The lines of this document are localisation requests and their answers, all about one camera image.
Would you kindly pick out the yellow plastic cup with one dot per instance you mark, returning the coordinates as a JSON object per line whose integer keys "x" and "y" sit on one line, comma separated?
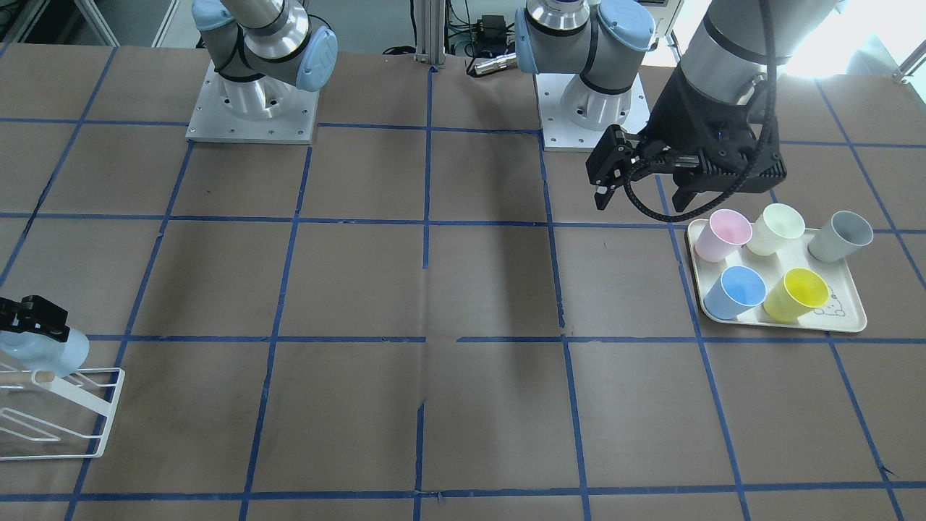
{"x": 799, "y": 291}

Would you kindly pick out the pink plastic cup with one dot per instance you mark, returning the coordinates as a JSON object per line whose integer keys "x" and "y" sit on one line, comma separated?
{"x": 725, "y": 231}

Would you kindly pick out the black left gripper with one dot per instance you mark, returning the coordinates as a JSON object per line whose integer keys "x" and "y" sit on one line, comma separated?
{"x": 684, "y": 108}

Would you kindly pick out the aluminium frame post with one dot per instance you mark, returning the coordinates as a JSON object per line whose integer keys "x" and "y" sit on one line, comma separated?
{"x": 430, "y": 23}

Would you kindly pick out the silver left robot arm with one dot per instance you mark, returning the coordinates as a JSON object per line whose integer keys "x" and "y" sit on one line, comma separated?
{"x": 601, "y": 46}

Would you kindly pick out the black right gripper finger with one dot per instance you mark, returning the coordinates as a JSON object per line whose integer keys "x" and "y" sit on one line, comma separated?
{"x": 36, "y": 315}

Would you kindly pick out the light blue plastic cup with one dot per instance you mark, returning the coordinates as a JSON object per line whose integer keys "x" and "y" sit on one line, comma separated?
{"x": 39, "y": 352}

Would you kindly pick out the white wire cup rack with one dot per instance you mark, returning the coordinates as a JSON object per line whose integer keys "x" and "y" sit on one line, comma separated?
{"x": 49, "y": 417}

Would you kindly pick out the pale green plastic cup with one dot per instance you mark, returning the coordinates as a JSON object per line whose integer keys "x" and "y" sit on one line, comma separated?
{"x": 777, "y": 226}

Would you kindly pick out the cream plastic tray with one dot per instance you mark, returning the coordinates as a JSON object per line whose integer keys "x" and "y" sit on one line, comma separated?
{"x": 843, "y": 312}

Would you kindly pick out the grey plastic cup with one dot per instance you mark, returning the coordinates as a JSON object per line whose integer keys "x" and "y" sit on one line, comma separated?
{"x": 845, "y": 233}

